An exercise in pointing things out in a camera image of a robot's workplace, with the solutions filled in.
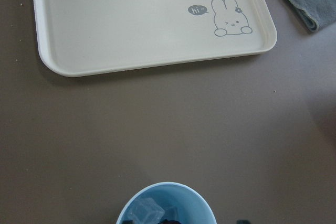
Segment red strawberry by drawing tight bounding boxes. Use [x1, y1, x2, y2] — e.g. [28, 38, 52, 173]
[159, 219, 181, 224]

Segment light blue cup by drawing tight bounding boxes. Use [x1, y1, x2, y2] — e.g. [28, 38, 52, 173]
[116, 182, 217, 223]

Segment ice cube in cup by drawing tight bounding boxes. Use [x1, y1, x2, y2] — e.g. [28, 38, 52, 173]
[127, 198, 165, 223]

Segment cream rabbit tray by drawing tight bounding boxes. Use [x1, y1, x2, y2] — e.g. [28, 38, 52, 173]
[34, 0, 277, 77]

